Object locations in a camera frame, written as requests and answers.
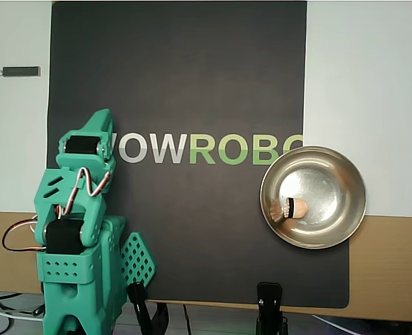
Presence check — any teal moving gripper finger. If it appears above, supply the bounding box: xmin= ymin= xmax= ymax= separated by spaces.
xmin=58 ymin=109 xmax=115 ymax=162

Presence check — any black USB stick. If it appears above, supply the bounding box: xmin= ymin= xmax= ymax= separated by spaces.
xmin=0 ymin=65 xmax=42 ymax=78

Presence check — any teal perforated robot base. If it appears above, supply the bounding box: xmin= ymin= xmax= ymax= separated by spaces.
xmin=97 ymin=215 xmax=157 ymax=315

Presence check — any teal gripper body black servo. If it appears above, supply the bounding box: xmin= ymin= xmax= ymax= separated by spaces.
xmin=56 ymin=137 xmax=118 ymax=174

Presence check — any black table clamp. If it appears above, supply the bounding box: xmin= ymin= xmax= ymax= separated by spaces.
xmin=126 ymin=281 xmax=171 ymax=335

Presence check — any black floor cable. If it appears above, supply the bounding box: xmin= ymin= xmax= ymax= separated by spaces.
xmin=0 ymin=288 xmax=26 ymax=310

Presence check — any white paper sheet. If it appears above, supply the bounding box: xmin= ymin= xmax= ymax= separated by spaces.
xmin=0 ymin=0 xmax=412 ymax=219

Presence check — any metal bowl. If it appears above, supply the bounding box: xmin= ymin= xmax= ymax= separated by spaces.
xmin=259 ymin=145 xmax=367 ymax=250

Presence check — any thin black hanging cable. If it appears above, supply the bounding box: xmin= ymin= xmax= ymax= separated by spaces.
xmin=182 ymin=303 xmax=193 ymax=335

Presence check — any black mat with WOWROBO print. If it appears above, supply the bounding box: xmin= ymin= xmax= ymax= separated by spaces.
xmin=41 ymin=1 xmax=351 ymax=310

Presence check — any red white black servo wire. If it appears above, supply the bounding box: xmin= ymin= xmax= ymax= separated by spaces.
xmin=1 ymin=213 xmax=49 ymax=253
xmin=55 ymin=167 xmax=112 ymax=219

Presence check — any thin white floor cable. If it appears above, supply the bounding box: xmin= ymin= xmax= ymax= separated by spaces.
xmin=0 ymin=304 xmax=45 ymax=320

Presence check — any wooden ball with black base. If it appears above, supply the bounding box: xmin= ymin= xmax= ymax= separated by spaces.
xmin=284 ymin=197 xmax=309 ymax=220

